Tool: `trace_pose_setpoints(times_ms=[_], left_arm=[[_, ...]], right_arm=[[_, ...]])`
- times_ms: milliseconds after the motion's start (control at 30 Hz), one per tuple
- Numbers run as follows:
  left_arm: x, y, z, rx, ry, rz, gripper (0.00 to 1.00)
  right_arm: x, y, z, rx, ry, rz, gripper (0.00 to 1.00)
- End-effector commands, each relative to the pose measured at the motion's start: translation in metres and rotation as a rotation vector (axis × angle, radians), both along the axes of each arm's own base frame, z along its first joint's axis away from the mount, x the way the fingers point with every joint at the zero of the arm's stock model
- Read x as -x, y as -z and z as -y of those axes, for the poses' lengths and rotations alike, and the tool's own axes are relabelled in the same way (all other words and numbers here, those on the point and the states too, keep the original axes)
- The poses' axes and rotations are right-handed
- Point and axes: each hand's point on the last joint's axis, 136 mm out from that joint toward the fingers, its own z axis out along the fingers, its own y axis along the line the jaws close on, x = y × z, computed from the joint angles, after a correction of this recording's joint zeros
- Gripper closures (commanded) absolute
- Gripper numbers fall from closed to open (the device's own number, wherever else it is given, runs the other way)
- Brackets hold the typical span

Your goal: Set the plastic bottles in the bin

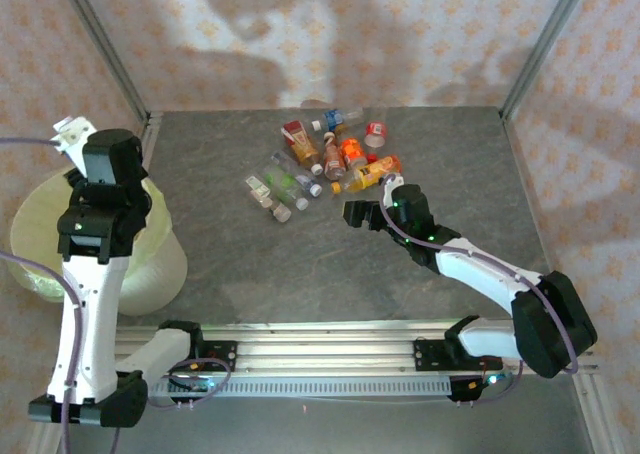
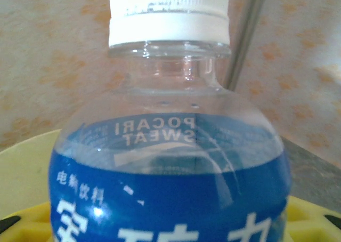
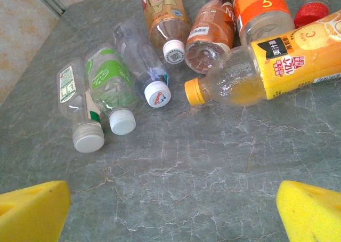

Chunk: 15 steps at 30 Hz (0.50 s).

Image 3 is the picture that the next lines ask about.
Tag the brown tea bottle red label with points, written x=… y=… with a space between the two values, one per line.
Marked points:
x=165 y=26

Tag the yellow label juice bottle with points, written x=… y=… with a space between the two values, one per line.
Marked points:
x=293 y=58

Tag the red label red cap bottle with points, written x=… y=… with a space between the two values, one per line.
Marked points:
x=310 y=14

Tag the brown coffee bottle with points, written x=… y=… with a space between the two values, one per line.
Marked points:
x=210 y=26

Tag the clear bottle white green label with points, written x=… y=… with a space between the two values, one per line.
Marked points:
x=89 y=142

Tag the orange label clear bottle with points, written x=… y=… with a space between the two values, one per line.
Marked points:
x=261 y=4

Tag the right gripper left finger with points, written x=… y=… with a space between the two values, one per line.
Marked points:
x=32 y=215

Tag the clear bottle printed white cap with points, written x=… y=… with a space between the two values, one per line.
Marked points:
x=157 y=95

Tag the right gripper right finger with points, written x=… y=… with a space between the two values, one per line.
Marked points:
x=311 y=218

